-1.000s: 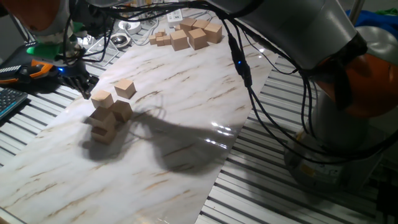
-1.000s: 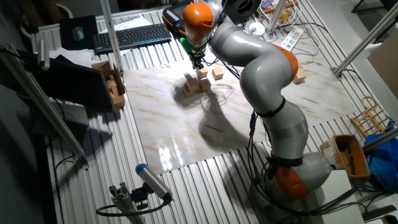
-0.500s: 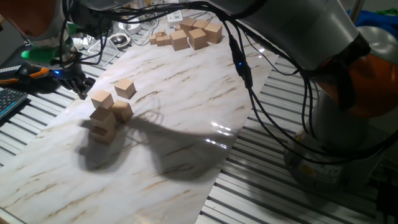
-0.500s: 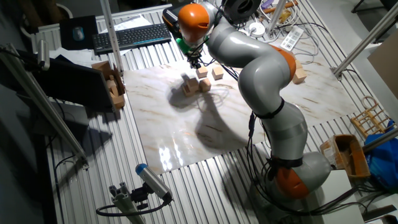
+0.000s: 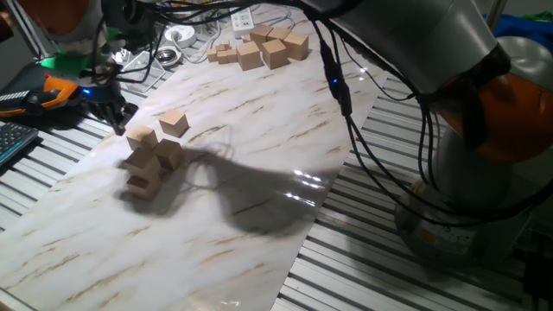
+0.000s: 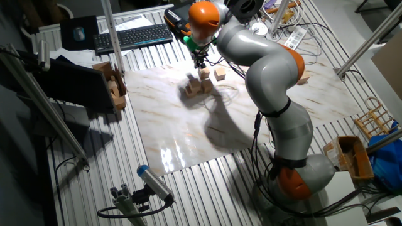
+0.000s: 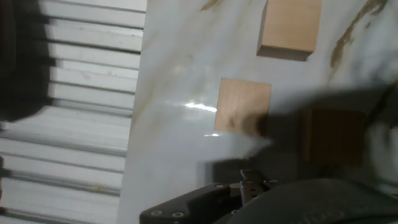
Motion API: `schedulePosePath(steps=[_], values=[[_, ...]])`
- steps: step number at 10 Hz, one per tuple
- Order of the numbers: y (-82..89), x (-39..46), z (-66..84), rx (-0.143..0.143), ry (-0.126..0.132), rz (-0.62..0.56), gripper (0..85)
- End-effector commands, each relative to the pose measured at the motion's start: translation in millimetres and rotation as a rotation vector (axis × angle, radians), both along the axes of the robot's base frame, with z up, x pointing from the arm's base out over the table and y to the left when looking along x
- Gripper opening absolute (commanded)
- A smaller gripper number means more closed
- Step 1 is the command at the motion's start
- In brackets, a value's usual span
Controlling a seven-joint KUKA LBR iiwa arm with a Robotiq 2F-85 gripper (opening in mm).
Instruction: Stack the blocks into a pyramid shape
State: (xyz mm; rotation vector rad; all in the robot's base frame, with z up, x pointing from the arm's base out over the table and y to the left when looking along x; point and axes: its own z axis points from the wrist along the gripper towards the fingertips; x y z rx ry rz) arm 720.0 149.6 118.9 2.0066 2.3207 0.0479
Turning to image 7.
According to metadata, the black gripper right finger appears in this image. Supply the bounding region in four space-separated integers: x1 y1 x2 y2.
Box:
252 169 280 190

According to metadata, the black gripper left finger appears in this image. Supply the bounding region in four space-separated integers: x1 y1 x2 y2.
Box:
139 169 262 224

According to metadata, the medium light wooden cube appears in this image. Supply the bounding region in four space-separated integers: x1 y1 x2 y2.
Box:
213 77 272 138
300 108 368 167
256 0 323 62

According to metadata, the white marble pattern sheet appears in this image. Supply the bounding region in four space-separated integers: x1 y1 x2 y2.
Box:
116 0 398 224

